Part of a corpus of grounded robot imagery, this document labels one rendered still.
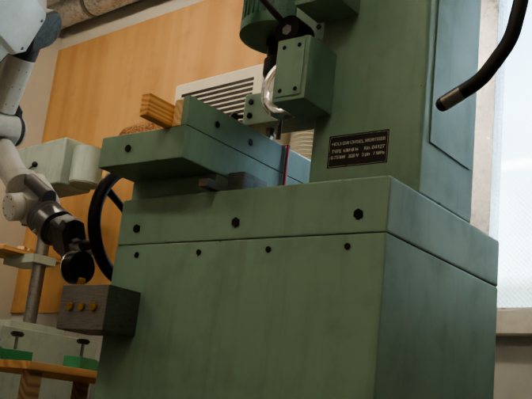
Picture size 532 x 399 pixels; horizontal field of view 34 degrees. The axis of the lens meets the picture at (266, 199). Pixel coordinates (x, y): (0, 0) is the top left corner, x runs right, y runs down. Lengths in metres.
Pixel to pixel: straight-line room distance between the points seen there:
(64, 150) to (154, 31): 0.92
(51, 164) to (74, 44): 1.28
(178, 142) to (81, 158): 2.43
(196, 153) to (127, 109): 3.02
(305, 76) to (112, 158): 0.39
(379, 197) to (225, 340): 0.35
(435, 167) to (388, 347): 0.35
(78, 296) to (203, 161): 0.33
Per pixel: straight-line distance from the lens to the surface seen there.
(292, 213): 1.41
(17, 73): 2.23
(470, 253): 1.58
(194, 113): 1.53
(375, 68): 1.55
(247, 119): 1.78
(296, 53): 1.54
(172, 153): 1.51
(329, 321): 1.33
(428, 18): 1.55
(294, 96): 1.51
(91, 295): 1.56
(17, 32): 2.02
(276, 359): 1.37
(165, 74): 4.39
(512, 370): 2.89
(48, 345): 3.89
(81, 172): 3.90
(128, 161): 1.58
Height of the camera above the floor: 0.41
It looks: 15 degrees up
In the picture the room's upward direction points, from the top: 6 degrees clockwise
